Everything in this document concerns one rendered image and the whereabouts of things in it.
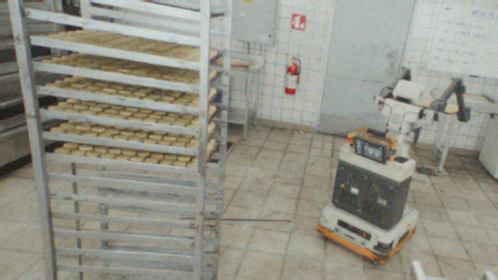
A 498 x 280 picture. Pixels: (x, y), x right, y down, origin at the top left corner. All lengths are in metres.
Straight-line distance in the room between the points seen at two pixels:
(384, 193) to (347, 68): 2.97
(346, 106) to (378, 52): 0.86
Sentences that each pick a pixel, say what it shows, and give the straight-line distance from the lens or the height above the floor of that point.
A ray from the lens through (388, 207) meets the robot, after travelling 2.94.
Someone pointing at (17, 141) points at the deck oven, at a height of 0.27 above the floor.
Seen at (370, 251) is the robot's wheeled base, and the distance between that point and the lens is 3.07.
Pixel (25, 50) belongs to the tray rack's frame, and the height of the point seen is 1.47.
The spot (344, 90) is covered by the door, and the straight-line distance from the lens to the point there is 5.63.
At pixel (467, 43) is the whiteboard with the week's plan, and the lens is 5.73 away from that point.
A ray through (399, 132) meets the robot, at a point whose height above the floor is 0.94.
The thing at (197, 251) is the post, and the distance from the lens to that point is 1.95.
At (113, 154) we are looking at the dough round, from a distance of 1.95.
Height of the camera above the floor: 1.81
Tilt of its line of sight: 21 degrees down
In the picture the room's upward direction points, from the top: 9 degrees clockwise
